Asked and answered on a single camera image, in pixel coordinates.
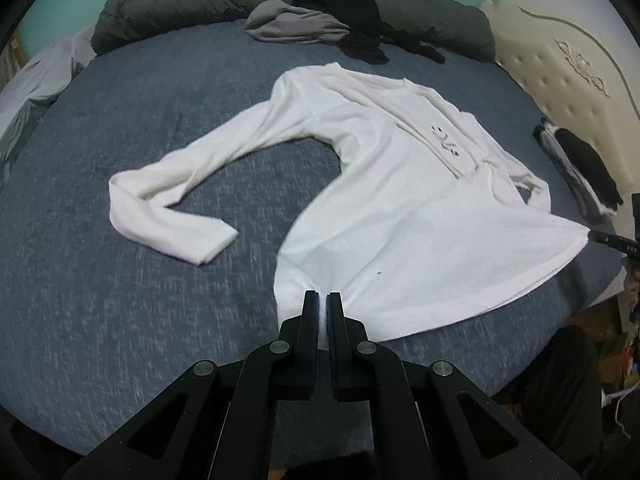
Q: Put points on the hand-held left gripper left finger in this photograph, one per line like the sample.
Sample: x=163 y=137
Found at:
x=312 y=345

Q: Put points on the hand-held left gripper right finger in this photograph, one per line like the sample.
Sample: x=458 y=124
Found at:
x=331 y=345

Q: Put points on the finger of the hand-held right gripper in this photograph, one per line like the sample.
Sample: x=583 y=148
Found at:
x=607 y=241

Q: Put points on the white long-sleeve shirt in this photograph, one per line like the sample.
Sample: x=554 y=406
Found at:
x=390 y=200

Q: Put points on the folded black and white clothes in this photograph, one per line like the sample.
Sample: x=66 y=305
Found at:
x=585 y=165

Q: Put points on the person's dark clothing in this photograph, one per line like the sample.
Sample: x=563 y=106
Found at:
x=560 y=400

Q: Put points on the cream tufted headboard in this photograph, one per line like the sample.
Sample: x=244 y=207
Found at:
x=565 y=65

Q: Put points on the blue woven bed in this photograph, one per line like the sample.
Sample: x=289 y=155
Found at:
x=125 y=285

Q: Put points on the grey ribbed garment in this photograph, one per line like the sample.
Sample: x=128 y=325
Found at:
x=295 y=22

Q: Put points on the black garment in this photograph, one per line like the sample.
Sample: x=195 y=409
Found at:
x=345 y=5

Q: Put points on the dark grey duvet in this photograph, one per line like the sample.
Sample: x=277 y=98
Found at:
x=175 y=7

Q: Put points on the light grey sheet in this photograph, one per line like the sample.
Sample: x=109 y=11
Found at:
x=35 y=85

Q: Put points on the yellow wooden strip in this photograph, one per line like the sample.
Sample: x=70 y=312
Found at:
x=15 y=55

